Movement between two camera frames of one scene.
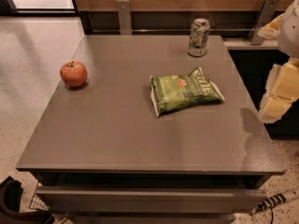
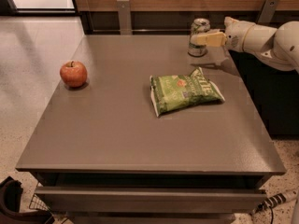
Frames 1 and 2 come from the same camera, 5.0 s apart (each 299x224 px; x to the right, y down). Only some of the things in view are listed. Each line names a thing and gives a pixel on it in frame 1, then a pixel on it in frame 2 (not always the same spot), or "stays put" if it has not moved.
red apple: x=73 y=74 stays put
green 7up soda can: x=199 y=34 stays put
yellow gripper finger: x=281 y=91 to x=212 y=40
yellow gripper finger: x=271 y=30 to x=216 y=30
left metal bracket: x=124 y=19 stays put
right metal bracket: x=266 y=16 stays put
